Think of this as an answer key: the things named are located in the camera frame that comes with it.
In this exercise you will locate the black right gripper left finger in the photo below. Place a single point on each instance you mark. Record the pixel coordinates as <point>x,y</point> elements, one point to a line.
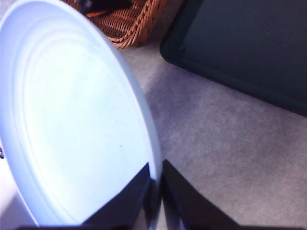
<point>120,208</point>

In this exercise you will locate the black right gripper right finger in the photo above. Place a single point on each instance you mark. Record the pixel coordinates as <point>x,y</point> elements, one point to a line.
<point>192,206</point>

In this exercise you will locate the blue round plate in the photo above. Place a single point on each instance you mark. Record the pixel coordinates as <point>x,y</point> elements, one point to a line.
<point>72,107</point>

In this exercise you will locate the brown wicker basket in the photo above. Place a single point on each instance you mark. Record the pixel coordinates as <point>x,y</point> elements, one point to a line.
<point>124,26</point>

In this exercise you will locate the black rectangular tray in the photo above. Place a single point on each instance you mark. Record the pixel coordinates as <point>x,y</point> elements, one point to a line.
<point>239,48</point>

